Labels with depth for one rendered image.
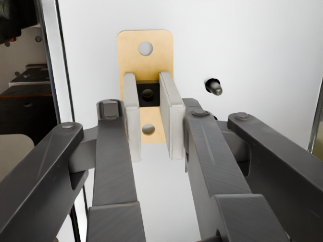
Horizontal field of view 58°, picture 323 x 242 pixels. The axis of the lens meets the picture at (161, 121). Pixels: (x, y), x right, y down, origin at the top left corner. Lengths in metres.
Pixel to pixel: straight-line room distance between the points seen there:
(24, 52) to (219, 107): 0.39
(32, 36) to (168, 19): 0.35
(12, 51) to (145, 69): 0.37
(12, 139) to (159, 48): 0.14
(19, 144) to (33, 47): 0.29
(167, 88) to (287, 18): 0.11
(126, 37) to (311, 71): 0.14
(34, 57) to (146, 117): 0.35
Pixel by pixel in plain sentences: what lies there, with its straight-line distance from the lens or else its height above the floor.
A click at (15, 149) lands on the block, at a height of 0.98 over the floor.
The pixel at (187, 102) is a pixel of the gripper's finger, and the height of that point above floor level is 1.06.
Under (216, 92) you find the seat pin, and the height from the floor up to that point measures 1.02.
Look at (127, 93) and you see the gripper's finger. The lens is 0.16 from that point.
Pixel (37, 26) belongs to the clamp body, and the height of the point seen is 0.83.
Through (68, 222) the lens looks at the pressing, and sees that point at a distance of 0.28.
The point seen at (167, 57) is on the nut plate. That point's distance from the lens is 0.20.
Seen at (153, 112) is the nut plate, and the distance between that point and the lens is 0.22.
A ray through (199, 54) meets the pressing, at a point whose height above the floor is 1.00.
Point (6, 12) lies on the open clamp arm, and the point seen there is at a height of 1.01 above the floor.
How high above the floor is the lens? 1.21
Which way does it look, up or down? 66 degrees down
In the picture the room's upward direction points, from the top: 165 degrees clockwise
